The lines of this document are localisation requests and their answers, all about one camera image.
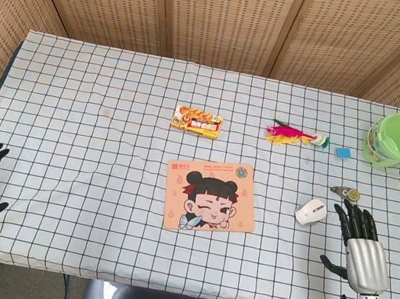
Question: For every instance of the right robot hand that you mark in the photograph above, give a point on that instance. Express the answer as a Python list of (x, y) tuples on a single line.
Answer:
[(366, 260)]

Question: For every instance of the woven bamboo folding screen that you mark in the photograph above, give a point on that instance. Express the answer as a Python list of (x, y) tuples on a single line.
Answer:
[(224, 14)]

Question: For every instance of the yellow orange food box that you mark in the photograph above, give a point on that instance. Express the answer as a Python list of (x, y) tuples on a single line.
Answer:
[(197, 122)]

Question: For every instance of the white computer mouse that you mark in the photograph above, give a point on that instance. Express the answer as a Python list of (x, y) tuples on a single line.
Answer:
[(311, 211)]

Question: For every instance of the green plastic bucket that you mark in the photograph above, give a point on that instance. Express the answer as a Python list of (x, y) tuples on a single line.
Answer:
[(397, 139)]

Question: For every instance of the colourful feather shuttlecock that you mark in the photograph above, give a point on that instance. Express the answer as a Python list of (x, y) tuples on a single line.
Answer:
[(288, 133)]

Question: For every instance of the blue square eraser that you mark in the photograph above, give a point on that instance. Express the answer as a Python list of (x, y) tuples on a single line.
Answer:
[(343, 152)]

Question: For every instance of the checkered white tablecloth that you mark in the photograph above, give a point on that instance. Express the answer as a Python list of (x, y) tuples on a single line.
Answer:
[(105, 160)]

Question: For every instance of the cartoon girl mouse pad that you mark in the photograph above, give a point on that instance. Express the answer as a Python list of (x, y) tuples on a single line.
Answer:
[(210, 197)]

